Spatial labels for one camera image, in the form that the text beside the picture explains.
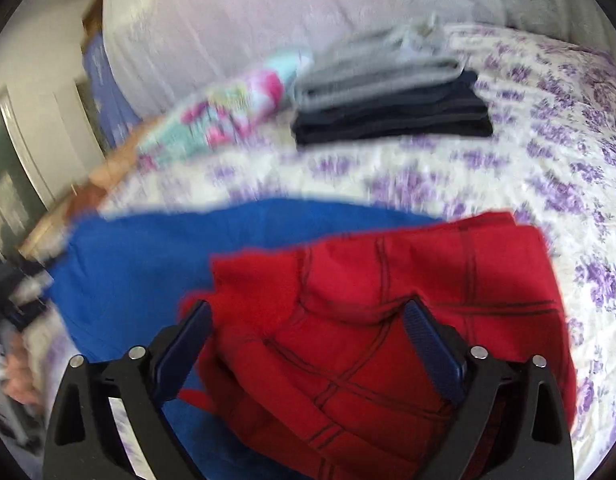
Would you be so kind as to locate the colourful floral cloth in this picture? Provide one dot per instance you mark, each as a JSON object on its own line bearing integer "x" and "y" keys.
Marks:
{"x": 227, "y": 105}

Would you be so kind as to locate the blue printed box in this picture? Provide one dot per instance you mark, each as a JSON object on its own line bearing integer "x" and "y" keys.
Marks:
{"x": 105, "y": 90}

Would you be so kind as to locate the red and blue pants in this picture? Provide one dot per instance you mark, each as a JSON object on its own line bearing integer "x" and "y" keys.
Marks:
{"x": 348, "y": 310}

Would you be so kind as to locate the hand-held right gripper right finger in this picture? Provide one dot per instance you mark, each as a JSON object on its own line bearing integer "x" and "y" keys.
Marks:
{"x": 433, "y": 345}

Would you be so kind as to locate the black folded pants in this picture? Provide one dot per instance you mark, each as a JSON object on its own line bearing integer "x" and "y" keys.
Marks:
{"x": 398, "y": 120}

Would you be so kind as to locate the wooden bed frame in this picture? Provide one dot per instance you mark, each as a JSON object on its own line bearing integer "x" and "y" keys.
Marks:
{"x": 87, "y": 195}

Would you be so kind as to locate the white framed glass door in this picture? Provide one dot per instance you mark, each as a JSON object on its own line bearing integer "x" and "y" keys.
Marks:
{"x": 12, "y": 170}

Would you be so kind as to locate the purple floral bedsheet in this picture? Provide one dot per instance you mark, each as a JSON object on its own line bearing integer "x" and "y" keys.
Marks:
{"x": 538, "y": 175}

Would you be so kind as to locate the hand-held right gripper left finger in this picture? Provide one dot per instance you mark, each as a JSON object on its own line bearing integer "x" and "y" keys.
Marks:
{"x": 185, "y": 345}

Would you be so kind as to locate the grey folded pants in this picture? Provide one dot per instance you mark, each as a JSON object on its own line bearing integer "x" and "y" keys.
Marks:
{"x": 378, "y": 70}

